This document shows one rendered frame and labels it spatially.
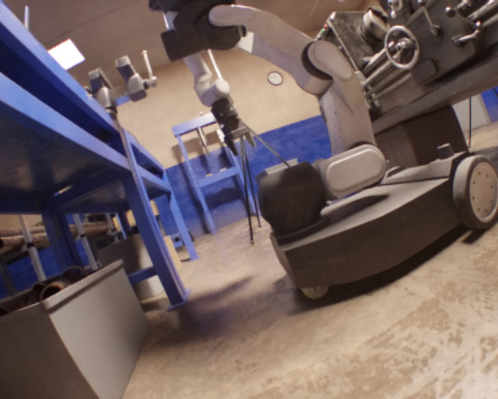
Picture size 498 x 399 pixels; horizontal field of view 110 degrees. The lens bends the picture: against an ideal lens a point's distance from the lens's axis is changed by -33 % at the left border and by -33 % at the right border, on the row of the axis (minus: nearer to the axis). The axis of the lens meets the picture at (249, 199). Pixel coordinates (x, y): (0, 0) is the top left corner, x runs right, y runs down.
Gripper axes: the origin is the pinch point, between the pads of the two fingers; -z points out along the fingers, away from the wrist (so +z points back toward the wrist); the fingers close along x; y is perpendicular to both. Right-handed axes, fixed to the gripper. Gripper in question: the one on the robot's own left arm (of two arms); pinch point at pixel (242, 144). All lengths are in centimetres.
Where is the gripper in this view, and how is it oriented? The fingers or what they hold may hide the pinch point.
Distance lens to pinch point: 100.1
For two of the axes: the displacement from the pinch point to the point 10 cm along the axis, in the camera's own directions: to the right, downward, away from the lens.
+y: -6.2, 2.3, 7.5
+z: -4.9, -8.6, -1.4
